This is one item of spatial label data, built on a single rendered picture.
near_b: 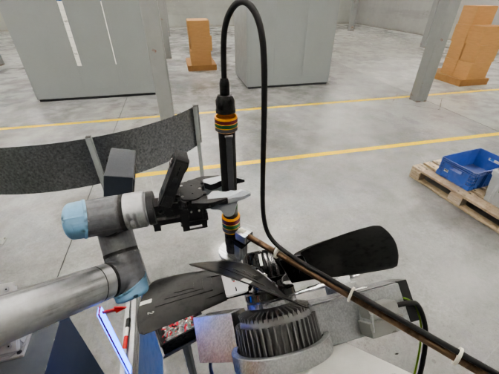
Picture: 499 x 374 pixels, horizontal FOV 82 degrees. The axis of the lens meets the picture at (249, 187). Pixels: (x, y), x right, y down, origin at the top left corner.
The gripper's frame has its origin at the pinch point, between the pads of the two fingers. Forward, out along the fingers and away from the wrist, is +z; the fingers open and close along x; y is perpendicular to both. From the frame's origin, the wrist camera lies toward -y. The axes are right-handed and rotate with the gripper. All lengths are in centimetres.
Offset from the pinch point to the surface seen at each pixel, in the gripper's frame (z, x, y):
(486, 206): 263, -98, 139
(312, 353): 10.5, 22.3, 35.1
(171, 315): -20.5, 5.4, 32.1
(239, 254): -1.9, 3.5, 17.6
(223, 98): -2.9, 1.0, -19.5
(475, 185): 276, -124, 133
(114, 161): -40, -70, 26
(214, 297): -9.0, 3.5, 32.0
